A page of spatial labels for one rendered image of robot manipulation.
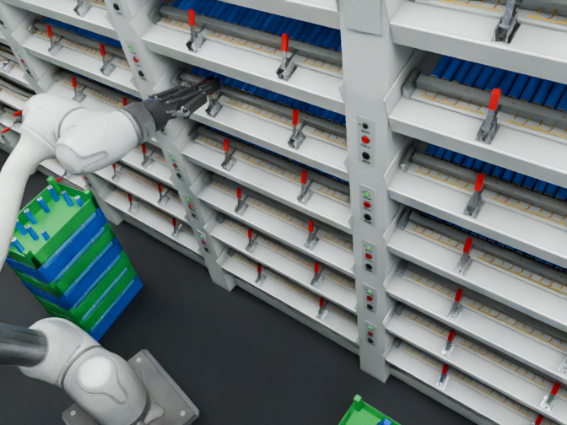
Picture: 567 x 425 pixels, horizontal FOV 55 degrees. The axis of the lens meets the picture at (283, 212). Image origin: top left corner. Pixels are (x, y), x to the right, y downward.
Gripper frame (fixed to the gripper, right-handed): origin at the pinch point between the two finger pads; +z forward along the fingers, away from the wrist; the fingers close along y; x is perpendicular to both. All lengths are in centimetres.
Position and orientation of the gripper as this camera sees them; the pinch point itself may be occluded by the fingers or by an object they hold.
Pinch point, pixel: (207, 86)
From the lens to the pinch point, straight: 140.0
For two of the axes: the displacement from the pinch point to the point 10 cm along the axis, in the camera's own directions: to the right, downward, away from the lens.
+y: 7.9, 3.7, -4.9
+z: 6.1, -5.0, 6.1
